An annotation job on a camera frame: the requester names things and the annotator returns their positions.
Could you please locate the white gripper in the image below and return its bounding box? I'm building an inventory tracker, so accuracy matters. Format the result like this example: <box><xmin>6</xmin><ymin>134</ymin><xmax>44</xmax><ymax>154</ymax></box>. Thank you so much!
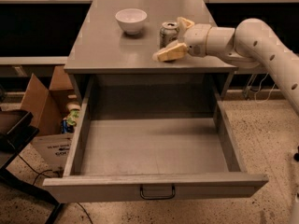
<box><xmin>152</xmin><ymin>17</ymin><xmax>211</xmax><ymax>62</ymax></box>

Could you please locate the silver 7up soda can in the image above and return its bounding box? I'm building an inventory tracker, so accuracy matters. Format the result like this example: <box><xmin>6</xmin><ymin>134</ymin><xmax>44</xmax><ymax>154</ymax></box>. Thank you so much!
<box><xmin>160</xmin><ymin>21</ymin><xmax>179</xmax><ymax>49</ymax></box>

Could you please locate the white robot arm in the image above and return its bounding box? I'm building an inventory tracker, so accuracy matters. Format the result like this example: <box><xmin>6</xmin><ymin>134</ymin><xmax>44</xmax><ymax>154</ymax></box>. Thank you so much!
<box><xmin>152</xmin><ymin>17</ymin><xmax>299</xmax><ymax>113</ymax></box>

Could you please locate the grey cabinet with counter top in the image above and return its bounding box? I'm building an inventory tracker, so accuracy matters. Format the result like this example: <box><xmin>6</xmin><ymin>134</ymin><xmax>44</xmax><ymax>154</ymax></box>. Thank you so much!
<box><xmin>64</xmin><ymin>0</ymin><xmax>236</xmax><ymax>112</ymax></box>

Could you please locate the open grey top drawer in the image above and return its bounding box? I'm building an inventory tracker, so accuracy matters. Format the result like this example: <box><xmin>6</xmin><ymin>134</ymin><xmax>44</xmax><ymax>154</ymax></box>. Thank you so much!
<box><xmin>43</xmin><ymin>77</ymin><xmax>268</xmax><ymax>203</ymax></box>

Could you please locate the white ceramic bowl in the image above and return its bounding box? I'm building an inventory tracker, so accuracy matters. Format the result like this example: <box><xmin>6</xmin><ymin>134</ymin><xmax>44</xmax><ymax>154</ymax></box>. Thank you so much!
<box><xmin>115</xmin><ymin>8</ymin><xmax>148</xmax><ymax>35</ymax></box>

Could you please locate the green toy in box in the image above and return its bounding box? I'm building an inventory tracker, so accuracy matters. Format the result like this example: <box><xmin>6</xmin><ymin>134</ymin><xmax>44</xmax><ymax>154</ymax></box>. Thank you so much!
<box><xmin>61</xmin><ymin>102</ymin><xmax>80</xmax><ymax>133</ymax></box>

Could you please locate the long grey bench shelf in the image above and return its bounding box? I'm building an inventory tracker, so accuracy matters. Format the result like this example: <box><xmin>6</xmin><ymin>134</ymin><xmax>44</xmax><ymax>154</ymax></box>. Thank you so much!
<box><xmin>0</xmin><ymin>57</ymin><xmax>266</xmax><ymax>76</ymax></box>

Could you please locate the brown cardboard box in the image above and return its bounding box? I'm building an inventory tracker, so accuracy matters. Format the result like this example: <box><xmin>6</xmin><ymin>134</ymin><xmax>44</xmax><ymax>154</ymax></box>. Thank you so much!
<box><xmin>21</xmin><ymin>65</ymin><xmax>78</xmax><ymax>171</ymax></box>

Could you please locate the black chair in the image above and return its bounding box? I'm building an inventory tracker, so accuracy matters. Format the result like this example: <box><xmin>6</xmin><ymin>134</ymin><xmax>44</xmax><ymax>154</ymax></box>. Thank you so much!
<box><xmin>0</xmin><ymin>110</ymin><xmax>64</xmax><ymax>224</ymax></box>

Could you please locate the white hanging cable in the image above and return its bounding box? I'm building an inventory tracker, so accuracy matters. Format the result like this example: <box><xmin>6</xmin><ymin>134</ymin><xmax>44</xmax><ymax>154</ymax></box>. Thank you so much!
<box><xmin>253</xmin><ymin>73</ymin><xmax>277</xmax><ymax>104</ymax></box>

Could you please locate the black metal drawer handle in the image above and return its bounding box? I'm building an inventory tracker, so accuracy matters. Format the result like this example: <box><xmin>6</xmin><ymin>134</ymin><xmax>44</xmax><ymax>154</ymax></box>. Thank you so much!
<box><xmin>140</xmin><ymin>185</ymin><xmax>176</xmax><ymax>201</ymax></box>

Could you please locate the black floor cable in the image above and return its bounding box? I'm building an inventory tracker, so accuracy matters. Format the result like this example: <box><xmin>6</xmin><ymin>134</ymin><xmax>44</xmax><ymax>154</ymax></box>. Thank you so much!
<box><xmin>18</xmin><ymin>154</ymin><xmax>94</xmax><ymax>224</ymax></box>

